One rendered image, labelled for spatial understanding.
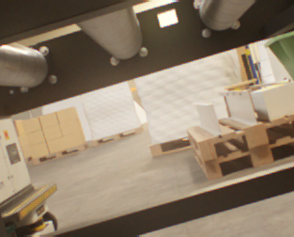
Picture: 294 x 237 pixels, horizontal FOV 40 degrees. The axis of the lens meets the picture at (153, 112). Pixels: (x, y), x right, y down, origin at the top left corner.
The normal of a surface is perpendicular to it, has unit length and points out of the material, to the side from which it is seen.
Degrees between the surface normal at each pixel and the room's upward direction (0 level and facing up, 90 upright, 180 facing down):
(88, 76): 90
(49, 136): 90
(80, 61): 90
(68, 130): 90
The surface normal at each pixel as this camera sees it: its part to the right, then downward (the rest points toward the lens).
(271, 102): 0.03, 0.02
